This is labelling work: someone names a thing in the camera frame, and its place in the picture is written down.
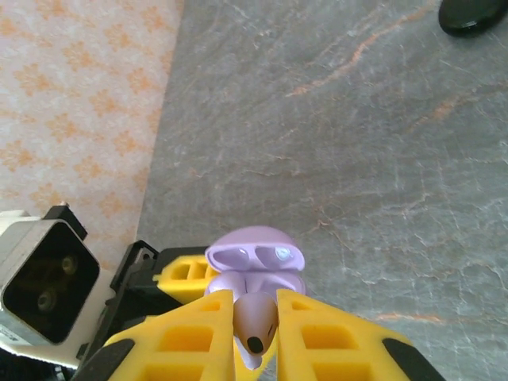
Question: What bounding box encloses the purple wireless earbud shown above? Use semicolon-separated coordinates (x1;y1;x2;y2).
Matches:
233;292;278;371

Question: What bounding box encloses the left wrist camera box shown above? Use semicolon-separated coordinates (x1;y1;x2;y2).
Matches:
0;202;114;358

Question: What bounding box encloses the black earbud charging case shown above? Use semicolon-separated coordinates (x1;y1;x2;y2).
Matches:
437;0;508;38

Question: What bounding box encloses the purple earbud charging case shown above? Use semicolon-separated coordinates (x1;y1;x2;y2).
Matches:
204;225;309;302

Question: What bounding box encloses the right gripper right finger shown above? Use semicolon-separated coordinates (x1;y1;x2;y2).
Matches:
276;288;448;381

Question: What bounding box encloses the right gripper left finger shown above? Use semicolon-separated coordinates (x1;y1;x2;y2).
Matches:
75;288;236;381

